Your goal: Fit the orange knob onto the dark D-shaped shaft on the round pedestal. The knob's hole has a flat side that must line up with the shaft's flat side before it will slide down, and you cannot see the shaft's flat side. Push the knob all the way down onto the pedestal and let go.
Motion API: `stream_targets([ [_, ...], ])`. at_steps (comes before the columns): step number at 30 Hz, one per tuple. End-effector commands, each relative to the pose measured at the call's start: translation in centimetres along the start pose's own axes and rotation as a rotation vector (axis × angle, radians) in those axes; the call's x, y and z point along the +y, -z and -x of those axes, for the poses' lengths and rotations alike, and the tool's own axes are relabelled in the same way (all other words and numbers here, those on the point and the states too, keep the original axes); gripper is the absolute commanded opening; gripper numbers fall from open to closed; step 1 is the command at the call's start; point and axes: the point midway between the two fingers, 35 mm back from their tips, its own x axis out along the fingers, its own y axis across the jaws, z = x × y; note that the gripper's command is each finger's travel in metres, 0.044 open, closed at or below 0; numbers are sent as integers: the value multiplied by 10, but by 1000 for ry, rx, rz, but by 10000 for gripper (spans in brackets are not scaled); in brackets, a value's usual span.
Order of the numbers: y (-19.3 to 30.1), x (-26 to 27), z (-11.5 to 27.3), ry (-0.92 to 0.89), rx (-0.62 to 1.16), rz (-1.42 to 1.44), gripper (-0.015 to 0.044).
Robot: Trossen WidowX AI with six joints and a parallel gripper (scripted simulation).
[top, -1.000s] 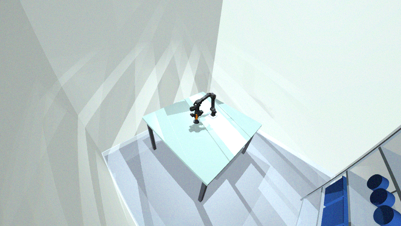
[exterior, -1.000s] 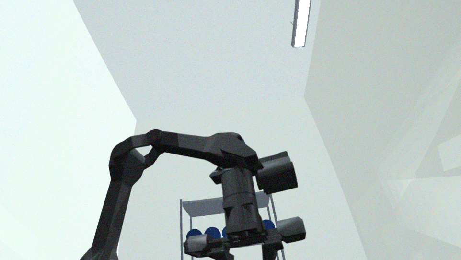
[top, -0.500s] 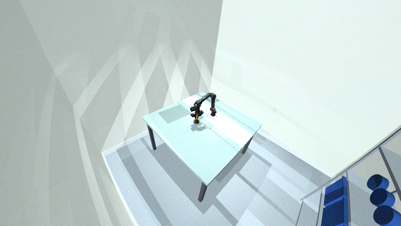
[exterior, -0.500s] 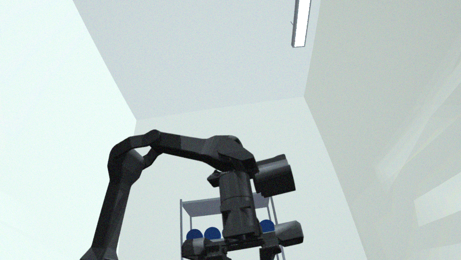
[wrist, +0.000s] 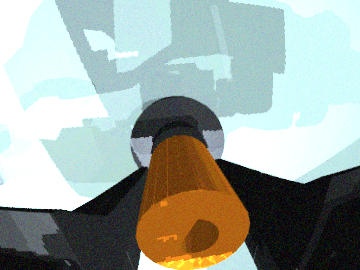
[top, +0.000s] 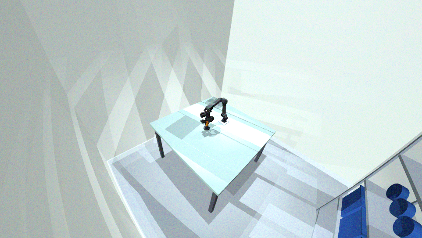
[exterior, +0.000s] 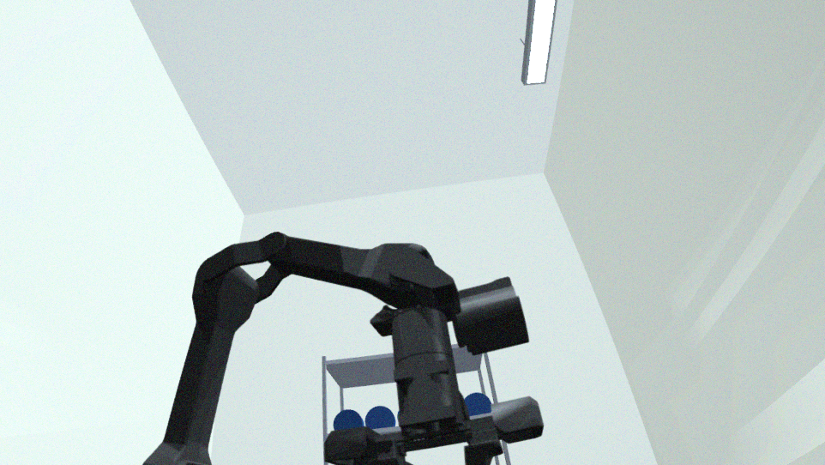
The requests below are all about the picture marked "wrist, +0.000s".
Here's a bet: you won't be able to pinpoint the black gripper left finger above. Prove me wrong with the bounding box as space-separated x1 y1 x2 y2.
0 167 148 270

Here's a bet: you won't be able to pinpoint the orange knob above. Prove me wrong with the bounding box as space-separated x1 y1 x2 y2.
135 135 251 270

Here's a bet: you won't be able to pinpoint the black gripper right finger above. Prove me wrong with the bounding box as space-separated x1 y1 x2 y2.
215 158 360 270

